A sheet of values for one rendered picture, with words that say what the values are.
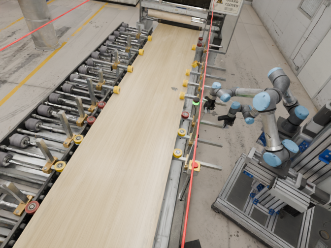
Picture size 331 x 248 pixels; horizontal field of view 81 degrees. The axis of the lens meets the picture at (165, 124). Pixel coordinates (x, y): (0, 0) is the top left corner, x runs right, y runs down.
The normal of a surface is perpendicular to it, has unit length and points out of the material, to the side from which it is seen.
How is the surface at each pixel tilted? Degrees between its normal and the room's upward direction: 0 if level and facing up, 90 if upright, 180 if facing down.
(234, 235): 0
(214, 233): 0
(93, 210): 0
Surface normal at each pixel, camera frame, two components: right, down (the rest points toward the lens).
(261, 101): -0.88, 0.19
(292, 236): 0.11, -0.68
